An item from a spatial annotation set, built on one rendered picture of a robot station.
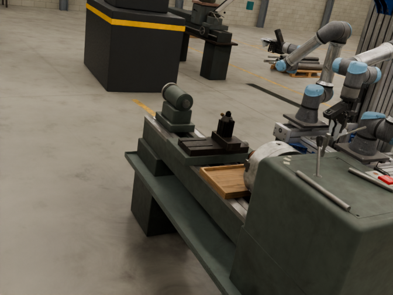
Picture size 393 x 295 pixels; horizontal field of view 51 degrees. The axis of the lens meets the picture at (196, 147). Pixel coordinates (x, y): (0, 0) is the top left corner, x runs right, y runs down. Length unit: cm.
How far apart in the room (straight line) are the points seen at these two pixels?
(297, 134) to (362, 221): 132
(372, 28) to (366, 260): 151
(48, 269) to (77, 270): 18
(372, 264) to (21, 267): 220
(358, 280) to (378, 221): 24
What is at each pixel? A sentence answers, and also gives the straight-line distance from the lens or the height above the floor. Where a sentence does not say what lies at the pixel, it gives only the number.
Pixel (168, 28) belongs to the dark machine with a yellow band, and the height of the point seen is 107.
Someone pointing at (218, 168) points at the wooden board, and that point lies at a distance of 246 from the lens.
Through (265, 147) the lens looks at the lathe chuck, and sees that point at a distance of 204.
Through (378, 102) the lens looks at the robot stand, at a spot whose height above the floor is 141.
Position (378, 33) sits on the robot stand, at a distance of 268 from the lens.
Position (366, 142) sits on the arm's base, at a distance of 246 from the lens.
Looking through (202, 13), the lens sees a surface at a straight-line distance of 867.
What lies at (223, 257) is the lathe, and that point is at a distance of 234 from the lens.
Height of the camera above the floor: 194
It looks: 23 degrees down
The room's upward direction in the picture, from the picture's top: 10 degrees clockwise
